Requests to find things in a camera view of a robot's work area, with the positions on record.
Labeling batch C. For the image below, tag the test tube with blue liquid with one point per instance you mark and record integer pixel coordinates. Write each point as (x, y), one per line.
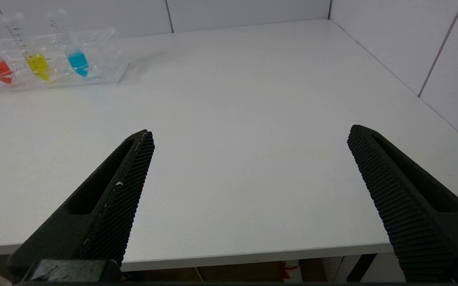
(78, 61)

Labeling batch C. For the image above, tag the white object with red mark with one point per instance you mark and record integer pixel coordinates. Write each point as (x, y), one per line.
(290, 272)

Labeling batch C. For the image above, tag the test tube with yellow liquid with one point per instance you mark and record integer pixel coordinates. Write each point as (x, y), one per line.
(38, 63)

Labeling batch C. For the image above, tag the clear acrylic test tube rack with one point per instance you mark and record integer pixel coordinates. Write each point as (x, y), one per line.
(105, 59)

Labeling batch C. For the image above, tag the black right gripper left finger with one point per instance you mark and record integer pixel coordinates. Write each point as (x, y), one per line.
(109, 206)

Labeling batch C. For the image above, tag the black table leg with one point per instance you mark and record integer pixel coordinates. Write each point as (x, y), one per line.
(362, 268)

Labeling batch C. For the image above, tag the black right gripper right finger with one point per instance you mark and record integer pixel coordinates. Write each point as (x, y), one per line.
(412, 214)

